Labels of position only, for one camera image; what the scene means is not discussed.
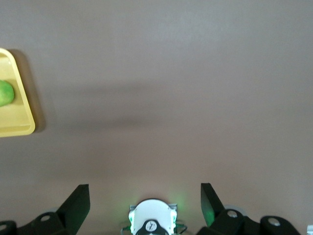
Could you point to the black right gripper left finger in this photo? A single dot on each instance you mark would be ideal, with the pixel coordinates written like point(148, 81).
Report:
point(73, 215)

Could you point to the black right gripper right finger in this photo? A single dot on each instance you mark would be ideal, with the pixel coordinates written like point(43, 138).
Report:
point(212, 208)

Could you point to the green apple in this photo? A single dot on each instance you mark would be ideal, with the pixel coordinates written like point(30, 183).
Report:
point(5, 93)

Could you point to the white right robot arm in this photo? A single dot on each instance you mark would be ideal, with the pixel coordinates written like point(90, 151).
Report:
point(152, 215)

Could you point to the yellow plastic tray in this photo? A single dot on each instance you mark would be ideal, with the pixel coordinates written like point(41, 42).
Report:
point(12, 117)

